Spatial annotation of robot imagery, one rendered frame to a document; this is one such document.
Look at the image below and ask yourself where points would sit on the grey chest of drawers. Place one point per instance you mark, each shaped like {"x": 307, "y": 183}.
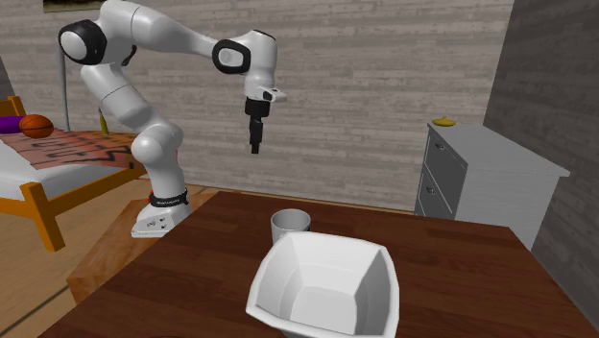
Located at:
{"x": 486, "y": 182}

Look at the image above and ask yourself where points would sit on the purple pillow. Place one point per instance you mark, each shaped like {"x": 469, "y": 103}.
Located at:
{"x": 9, "y": 124}

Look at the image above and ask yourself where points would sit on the orange wooden bed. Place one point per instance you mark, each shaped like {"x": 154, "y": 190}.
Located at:
{"x": 42, "y": 196}

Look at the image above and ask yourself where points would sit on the wall picture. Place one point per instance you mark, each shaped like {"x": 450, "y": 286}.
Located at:
{"x": 70, "y": 4}

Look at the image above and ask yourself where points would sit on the yellow flat dish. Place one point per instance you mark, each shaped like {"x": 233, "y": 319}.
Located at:
{"x": 443, "y": 122}

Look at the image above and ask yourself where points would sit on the dark wooden table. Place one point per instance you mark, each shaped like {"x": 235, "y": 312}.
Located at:
{"x": 468, "y": 281}

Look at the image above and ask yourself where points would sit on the grey cup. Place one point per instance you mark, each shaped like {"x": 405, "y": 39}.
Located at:
{"x": 290, "y": 222}

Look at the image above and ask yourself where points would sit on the white square bowl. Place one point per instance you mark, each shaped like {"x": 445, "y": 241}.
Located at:
{"x": 327, "y": 285}

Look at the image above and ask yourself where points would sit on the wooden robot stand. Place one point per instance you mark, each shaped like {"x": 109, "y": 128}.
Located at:
{"x": 107, "y": 253}

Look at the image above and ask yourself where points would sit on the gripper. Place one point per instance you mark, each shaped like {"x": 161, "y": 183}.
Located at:
{"x": 256, "y": 110}

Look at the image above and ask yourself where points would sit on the orange basketball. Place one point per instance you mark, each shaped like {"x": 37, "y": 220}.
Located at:
{"x": 36, "y": 126}

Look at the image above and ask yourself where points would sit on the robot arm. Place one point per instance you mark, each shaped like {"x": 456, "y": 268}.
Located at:
{"x": 154, "y": 145}

